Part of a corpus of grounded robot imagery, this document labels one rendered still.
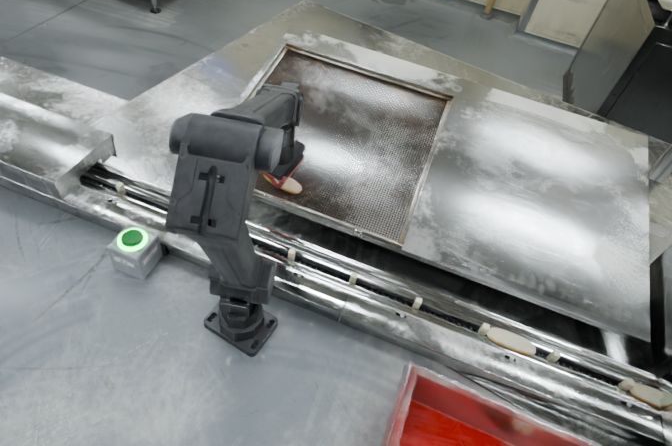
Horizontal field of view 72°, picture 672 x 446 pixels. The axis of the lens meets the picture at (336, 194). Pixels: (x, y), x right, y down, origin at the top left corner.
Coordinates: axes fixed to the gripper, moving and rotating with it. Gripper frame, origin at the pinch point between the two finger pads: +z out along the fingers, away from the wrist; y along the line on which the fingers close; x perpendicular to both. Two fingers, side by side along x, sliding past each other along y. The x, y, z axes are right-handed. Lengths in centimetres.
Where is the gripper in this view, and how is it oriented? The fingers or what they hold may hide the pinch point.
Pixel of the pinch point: (282, 179)
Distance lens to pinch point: 107.6
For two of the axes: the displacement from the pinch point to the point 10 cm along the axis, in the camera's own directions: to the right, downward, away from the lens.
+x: 8.6, 4.5, -2.2
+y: -5.0, 7.0, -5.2
